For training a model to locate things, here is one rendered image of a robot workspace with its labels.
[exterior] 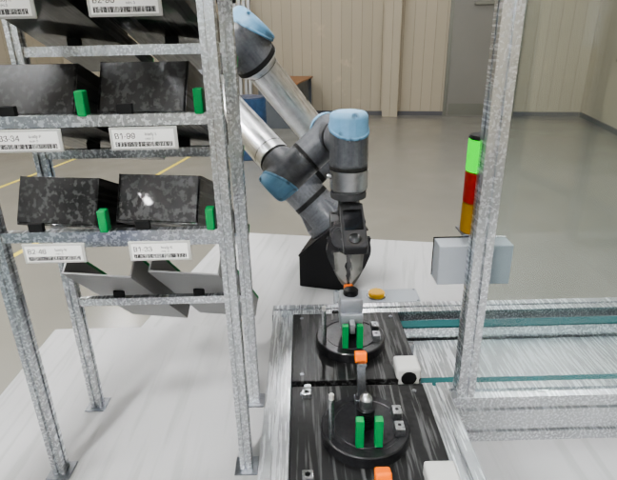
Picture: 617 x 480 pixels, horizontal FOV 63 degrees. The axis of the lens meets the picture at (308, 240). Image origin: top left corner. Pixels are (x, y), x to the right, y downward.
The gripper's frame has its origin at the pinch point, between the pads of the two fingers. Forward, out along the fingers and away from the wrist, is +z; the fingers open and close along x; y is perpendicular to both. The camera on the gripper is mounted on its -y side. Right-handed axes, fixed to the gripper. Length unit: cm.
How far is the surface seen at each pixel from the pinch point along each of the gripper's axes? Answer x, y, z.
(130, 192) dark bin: 35.0, -20.5, -27.3
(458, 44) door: -293, 917, -23
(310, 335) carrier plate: 8.1, -3.2, 10.4
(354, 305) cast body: -0.4, -8.8, 0.0
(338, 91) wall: -70, 968, 64
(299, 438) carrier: 10.6, -32.3, 10.3
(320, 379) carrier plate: 6.7, -17.8, 10.3
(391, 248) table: -22, 68, 22
